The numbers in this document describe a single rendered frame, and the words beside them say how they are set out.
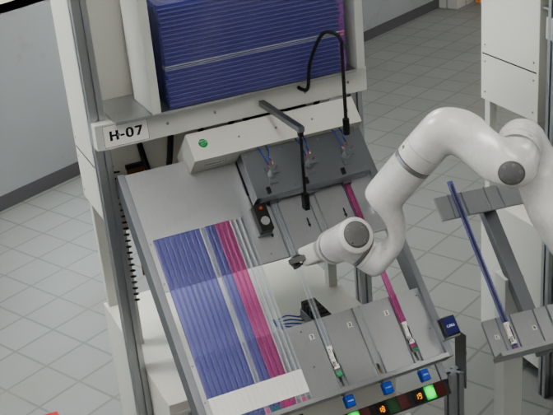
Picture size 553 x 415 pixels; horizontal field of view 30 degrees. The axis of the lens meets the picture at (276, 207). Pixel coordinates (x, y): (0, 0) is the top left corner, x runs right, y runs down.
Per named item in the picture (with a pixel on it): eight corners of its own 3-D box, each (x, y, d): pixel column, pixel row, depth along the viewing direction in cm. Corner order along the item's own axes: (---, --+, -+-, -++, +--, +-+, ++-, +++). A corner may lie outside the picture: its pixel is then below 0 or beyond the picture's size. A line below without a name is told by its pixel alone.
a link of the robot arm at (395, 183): (457, 179, 229) (378, 267, 245) (400, 139, 227) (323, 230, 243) (456, 199, 222) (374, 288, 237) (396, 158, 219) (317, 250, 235)
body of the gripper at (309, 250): (347, 226, 247) (331, 235, 258) (309, 237, 244) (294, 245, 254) (356, 256, 246) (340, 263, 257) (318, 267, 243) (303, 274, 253)
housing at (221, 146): (346, 142, 295) (362, 121, 283) (186, 183, 278) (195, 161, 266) (336, 118, 298) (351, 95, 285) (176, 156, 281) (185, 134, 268)
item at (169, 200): (386, 233, 286) (392, 226, 282) (160, 298, 263) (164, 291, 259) (342, 128, 295) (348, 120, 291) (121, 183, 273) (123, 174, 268)
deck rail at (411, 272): (445, 360, 276) (454, 354, 271) (439, 362, 276) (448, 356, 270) (348, 128, 296) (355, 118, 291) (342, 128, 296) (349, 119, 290)
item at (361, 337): (441, 356, 274) (446, 352, 271) (210, 435, 251) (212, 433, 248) (414, 290, 279) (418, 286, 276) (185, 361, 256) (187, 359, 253)
